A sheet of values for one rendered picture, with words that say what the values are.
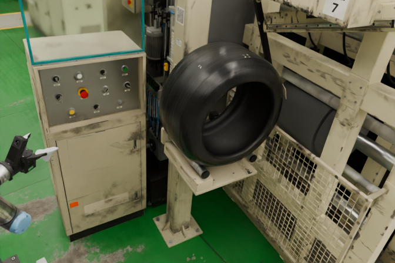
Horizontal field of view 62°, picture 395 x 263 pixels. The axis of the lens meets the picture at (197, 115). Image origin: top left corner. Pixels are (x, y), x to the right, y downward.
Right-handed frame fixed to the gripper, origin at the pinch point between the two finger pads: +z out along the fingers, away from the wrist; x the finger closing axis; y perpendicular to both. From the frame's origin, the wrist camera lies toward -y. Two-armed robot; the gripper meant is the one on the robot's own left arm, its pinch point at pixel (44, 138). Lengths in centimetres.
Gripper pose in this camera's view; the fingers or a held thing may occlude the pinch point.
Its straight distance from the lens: 152.8
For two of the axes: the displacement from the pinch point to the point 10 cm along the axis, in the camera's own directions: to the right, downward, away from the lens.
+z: 4.0, -4.6, 7.9
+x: 8.9, 3.9, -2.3
